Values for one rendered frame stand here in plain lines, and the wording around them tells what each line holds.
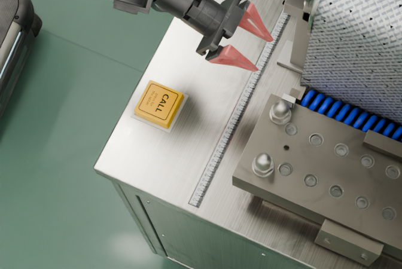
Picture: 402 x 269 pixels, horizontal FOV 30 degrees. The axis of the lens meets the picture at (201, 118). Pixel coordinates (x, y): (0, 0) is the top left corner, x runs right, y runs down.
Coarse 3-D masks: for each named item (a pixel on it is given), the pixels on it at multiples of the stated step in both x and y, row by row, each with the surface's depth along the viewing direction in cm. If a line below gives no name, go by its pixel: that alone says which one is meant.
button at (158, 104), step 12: (156, 84) 140; (144, 96) 139; (156, 96) 139; (168, 96) 139; (180, 96) 139; (144, 108) 139; (156, 108) 139; (168, 108) 138; (156, 120) 138; (168, 120) 138
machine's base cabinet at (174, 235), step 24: (120, 192) 148; (144, 216) 162; (168, 216) 150; (168, 240) 179; (192, 240) 164; (216, 240) 150; (240, 240) 137; (192, 264) 199; (216, 264) 180; (240, 264) 163; (264, 264) 150; (288, 264) 137
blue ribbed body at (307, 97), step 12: (312, 96) 127; (324, 96) 126; (312, 108) 126; (324, 108) 125; (336, 108) 125; (348, 108) 125; (348, 120) 124; (360, 120) 124; (372, 120) 123; (384, 120) 124; (384, 132) 123; (396, 132) 123
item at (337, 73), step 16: (320, 48) 113; (336, 48) 111; (304, 64) 120; (320, 64) 118; (336, 64) 115; (352, 64) 113; (368, 64) 111; (304, 80) 126; (320, 80) 123; (336, 80) 120; (352, 80) 118; (368, 80) 115; (384, 80) 113; (400, 80) 111; (336, 96) 126; (352, 96) 123; (368, 96) 120; (384, 96) 118; (400, 96) 115; (368, 112) 126; (384, 112) 123; (400, 112) 121
